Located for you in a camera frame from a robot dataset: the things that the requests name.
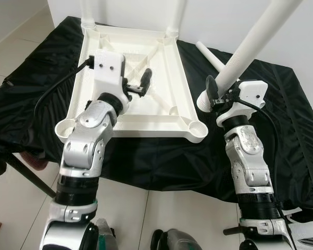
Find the black table cloth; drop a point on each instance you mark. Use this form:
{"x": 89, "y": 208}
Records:
{"x": 21, "y": 114}

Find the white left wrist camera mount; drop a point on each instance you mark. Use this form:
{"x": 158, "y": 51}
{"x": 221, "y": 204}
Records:
{"x": 108, "y": 67}

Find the grey robot right leg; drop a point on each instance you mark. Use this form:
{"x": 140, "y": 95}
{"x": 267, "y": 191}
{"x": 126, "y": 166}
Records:
{"x": 176, "y": 240}

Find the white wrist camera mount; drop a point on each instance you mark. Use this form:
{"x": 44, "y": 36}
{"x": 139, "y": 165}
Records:
{"x": 252, "y": 92}
{"x": 108, "y": 67}

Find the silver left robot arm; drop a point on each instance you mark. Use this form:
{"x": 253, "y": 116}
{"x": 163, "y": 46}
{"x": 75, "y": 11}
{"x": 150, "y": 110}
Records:
{"x": 86, "y": 146}

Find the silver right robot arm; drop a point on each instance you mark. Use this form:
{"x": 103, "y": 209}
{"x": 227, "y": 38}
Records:
{"x": 247, "y": 161}

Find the grey robot left leg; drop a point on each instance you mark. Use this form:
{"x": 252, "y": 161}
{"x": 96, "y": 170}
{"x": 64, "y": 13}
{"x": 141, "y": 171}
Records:
{"x": 107, "y": 237}

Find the white plastic children table top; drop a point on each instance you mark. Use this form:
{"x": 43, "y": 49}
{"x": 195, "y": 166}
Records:
{"x": 161, "y": 109}

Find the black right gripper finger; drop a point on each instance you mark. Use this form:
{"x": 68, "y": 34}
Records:
{"x": 212, "y": 88}

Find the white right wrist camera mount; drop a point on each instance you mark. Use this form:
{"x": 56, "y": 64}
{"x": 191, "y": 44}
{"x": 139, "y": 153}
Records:
{"x": 252, "y": 92}

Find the grey robot leg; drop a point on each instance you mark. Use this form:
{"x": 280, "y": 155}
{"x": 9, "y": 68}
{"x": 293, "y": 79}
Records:
{"x": 107, "y": 237}
{"x": 176, "y": 240}

